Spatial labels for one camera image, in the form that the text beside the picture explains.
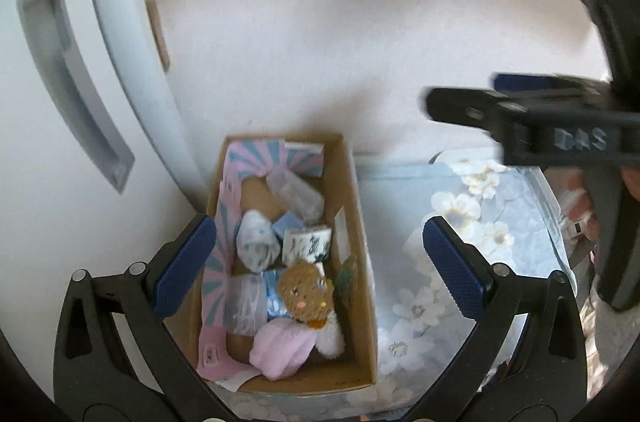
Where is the small blue box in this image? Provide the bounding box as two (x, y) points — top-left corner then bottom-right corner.
(272, 212), (305, 239)

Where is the brown cardboard box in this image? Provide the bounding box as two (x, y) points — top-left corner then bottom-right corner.
(164, 131), (380, 397)

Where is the white fluffy sleeve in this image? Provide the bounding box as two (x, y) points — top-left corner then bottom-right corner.
(579, 293), (639, 400)

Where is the pink teal paper liner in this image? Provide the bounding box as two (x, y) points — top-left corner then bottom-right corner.
(196, 137), (324, 381)

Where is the brown plush cookie toy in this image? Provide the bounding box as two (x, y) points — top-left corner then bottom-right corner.
(278, 262), (346, 360)

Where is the pink fluffy cloth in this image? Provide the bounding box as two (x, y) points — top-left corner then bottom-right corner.
(250, 318), (317, 381)

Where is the clear cotton swab pack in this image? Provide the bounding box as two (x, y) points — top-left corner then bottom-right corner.
(266, 167), (324, 225)

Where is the white patterned sock roll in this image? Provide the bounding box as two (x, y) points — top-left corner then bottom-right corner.
(235, 209), (281, 274)

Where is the white wardrobe door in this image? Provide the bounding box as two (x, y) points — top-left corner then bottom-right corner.
(1, 0), (194, 394)

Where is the grey recessed door handle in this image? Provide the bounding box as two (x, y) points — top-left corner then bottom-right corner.
(16, 0), (136, 194)

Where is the white black patterned pack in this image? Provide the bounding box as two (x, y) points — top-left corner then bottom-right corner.
(281, 225), (332, 267)

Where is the white blue tissue pack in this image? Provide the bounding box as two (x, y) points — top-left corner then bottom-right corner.
(262, 268), (291, 320)

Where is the floral blue table mat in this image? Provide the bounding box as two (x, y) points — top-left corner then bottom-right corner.
(229, 153), (586, 421)

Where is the person right hand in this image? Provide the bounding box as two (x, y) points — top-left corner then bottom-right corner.
(566, 166), (640, 244)

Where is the clear plastic bag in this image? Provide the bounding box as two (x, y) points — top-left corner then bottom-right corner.
(224, 274), (268, 336)

